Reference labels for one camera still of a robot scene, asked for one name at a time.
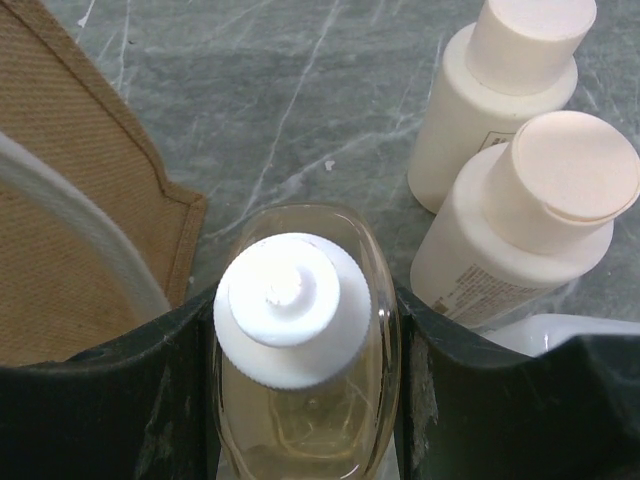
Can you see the beige cylinder bottle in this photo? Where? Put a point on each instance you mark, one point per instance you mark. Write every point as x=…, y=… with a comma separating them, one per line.
x=516, y=61

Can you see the white bottle black cap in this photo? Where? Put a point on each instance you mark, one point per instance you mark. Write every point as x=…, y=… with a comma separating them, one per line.
x=540, y=333

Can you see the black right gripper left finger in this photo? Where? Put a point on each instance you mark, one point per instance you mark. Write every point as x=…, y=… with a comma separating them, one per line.
x=137, y=407

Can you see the amber bottle white cap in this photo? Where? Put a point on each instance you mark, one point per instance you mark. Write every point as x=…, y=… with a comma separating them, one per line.
x=307, y=353

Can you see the brown canvas bag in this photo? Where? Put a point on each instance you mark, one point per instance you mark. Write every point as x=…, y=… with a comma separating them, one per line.
x=95, y=239

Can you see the beige cap bottle front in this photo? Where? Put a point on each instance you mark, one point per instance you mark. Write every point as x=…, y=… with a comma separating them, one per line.
x=526, y=217

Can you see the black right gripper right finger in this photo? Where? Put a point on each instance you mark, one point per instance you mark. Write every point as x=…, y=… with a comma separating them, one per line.
x=471, y=409

